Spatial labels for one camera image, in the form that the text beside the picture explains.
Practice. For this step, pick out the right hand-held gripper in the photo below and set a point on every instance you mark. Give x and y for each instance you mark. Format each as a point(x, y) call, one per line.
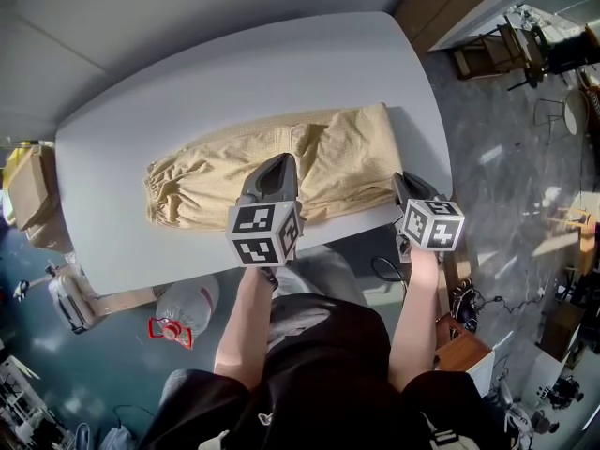
point(431, 218)

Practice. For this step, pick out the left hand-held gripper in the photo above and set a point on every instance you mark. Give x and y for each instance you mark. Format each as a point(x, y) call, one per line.
point(265, 214)

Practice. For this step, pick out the beige pants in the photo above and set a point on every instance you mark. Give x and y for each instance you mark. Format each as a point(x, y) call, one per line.
point(347, 157)

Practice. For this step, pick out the person's left forearm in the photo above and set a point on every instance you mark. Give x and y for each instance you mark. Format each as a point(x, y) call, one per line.
point(246, 326)

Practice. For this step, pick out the person's right forearm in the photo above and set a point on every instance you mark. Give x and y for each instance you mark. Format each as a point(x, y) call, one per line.
point(415, 317)

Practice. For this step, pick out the person's grey trousers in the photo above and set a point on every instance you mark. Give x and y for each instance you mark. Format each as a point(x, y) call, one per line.
point(323, 270)

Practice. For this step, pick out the wooden cabinet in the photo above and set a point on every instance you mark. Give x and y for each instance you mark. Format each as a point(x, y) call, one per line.
point(461, 349)

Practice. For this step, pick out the white table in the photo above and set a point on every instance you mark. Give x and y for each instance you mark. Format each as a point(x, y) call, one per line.
point(211, 87)

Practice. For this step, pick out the wooden stool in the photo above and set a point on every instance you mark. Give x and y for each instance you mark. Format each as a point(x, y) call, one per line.
point(579, 223)

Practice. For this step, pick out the person's black shirt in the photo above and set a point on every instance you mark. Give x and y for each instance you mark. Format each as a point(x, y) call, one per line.
point(319, 378)

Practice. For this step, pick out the round white stool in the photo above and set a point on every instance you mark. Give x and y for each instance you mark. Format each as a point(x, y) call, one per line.
point(569, 110)

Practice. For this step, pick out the flat cardboard sheet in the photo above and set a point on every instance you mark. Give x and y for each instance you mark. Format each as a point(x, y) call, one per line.
point(438, 12)

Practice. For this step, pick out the silver suitcase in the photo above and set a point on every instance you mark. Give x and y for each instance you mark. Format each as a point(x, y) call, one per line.
point(72, 303)

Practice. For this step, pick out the brown cardboard box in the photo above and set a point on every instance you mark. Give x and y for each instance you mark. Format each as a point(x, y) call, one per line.
point(35, 195)

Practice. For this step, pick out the wooden chair frame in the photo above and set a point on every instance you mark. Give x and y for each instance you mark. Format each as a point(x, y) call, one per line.
point(497, 49)

